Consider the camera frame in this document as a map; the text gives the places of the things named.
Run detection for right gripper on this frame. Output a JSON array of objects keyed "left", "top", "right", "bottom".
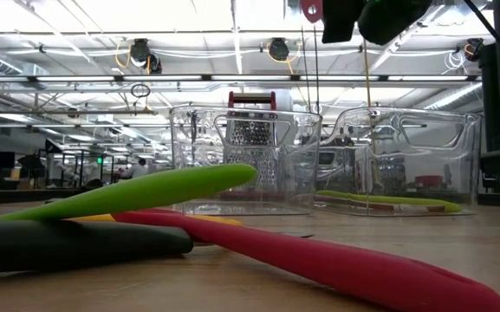
[{"left": 321, "top": 0, "right": 433, "bottom": 47}]

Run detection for pink silicone spatula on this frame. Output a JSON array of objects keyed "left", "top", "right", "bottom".
[{"left": 300, "top": 0, "right": 324, "bottom": 24}]

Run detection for green silicone spoon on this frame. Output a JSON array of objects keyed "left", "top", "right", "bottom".
[{"left": 315, "top": 189, "right": 463, "bottom": 214}]

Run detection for yellow silicone spatula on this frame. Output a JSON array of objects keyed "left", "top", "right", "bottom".
[{"left": 65, "top": 212, "right": 245, "bottom": 228}]

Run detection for green silicone spatula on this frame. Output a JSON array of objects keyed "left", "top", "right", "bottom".
[{"left": 0, "top": 162, "right": 259, "bottom": 222}]

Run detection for knife with thick black handle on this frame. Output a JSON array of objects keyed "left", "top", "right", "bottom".
[{"left": 0, "top": 218, "right": 315, "bottom": 275}]

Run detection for clear plastic bin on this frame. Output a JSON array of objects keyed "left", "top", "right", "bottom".
[
  {"left": 316, "top": 106, "right": 484, "bottom": 217},
  {"left": 168, "top": 105, "right": 323, "bottom": 217}
]

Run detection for red and steel box grater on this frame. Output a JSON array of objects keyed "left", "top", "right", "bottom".
[{"left": 223, "top": 89, "right": 296, "bottom": 201}]

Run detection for red background crate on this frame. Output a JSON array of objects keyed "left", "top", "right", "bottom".
[{"left": 413, "top": 174, "right": 446, "bottom": 189}]

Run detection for black monitor stand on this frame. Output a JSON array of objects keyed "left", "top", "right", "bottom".
[{"left": 481, "top": 42, "right": 500, "bottom": 194}]

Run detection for person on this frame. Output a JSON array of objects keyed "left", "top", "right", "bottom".
[{"left": 121, "top": 158, "right": 151, "bottom": 179}]

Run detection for red silicone spoon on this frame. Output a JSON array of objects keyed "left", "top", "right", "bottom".
[{"left": 111, "top": 208, "right": 500, "bottom": 312}]

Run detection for background robot workstation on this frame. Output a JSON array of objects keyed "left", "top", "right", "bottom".
[{"left": 36, "top": 137, "right": 117, "bottom": 190}]

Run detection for black ceiling cable reel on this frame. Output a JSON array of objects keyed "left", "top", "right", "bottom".
[
  {"left": 127, "top": 37, "right": 164, "bottom": 75},
  {"left": 268, "top": 36, "right": 291, "bottom": 62},
  {"left": 464, "top": 37, "right": 485, "bottom": 62}
]

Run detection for yellow cable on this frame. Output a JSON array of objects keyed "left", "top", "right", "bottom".
[{"left": 361, "top": 42, "right": 385, "bottom": 187}]

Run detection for ceiling light rail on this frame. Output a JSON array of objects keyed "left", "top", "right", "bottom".
[{"left": 0, "top": 73, "right": 484, "bottom": 84}]

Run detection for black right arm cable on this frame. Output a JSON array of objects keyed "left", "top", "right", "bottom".
[{"left": 464, "top": 0, "right": 500, "bottom": 73}]

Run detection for hanging black cable loop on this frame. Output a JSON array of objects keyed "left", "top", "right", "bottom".
[{"left": 129, "top": 82, "right": 152, "bottom": 99}]

